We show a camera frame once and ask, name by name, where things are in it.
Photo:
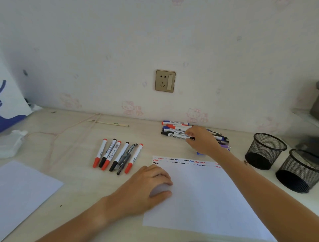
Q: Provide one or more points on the person's left hand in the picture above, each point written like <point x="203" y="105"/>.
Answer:
<point x="134" y="197"/>

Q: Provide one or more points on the person's right hand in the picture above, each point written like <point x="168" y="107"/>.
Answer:
<point x="203" y="140"/>

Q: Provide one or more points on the blue-capped white marker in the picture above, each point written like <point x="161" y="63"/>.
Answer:
<point x="200" y="153"/>

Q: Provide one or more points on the pile of assorted pens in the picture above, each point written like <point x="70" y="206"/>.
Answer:
<point x="174" y="126"/>

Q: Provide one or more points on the red-capped white marker pen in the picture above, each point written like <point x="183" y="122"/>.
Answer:
<point x="112" y="155"/>
<point x="134" y="158"/>
<point x="100" y="152"/>

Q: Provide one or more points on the black mesh cup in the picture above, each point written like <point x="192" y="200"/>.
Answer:
<point x="265" y="149"/>
<point x="299" y="172"/>

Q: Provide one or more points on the white paper sheet with squiggles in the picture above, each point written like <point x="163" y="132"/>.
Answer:
<point x="199" y="204"/>

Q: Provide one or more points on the person's right forearm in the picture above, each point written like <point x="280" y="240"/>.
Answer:
<point x="269" y="197"/>

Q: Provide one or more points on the light wooden table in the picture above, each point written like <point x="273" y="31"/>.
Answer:
<point x="82" y="194"/>

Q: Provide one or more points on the paper-wrapped chopsticks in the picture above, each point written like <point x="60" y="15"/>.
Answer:
<point x="107" y="123"/>

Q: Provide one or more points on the clear acrylic rack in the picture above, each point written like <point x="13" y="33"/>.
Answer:
<point x="304" y="113"/>

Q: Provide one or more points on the blank white paper sheet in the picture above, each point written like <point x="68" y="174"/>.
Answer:
<point x="25" y="192"/>

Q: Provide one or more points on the small white scrap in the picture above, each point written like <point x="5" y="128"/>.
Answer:
<point x="37" y="108"/>

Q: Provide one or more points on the crumpled white tissue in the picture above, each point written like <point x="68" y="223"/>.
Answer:
<point x="10" y="145"/>

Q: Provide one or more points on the white plastic bag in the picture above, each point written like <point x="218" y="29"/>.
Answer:
<point x="10" y="104"/>

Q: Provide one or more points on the gold wall socket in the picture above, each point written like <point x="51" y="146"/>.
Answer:
<point x="162" y="81"/>

